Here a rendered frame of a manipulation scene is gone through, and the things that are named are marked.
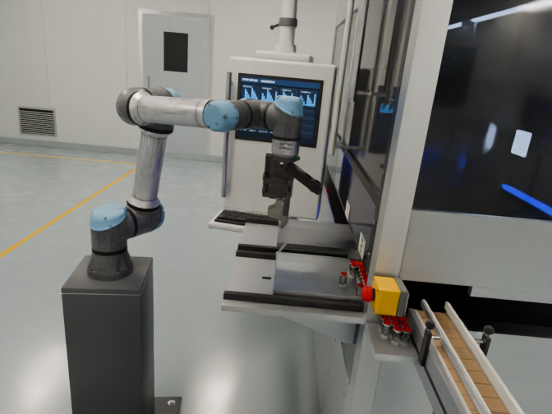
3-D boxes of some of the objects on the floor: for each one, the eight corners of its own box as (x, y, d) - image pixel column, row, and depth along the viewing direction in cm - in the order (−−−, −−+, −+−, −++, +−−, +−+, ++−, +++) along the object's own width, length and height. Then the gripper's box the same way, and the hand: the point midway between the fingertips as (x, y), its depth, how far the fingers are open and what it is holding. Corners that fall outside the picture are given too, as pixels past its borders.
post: (342, 526, 148) (489, -230, 81) (345, 544, 142) (503, -253, 75) (324, 524, 148) (455, -233, 81) (326, 542, 142) (468, -256, 75)
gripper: (266, 149, 117) (260, 220, 124) (265, 156, 109) (259, 232, 116) (296, 153, 117) (289, 223, 124) (297, 159, 109) (290, 234, 116)
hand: (285, 223), depth 119 cm, fingers closed
